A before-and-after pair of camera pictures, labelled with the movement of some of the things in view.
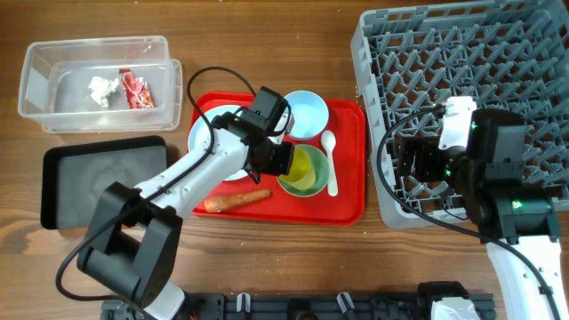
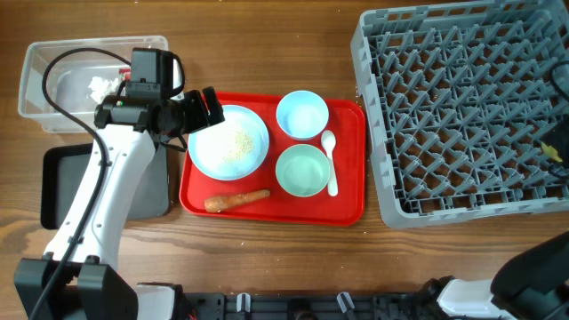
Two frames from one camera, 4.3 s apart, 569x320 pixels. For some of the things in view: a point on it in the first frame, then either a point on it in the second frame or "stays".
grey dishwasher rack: x=508 y=56 stays
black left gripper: x=283 y=163 to x=199 y=119
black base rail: x=292 y=306 stays
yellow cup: x=301 y=173 to x=550 y=151
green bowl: x=321 y=176 stays
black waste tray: x=75 y=178 stays
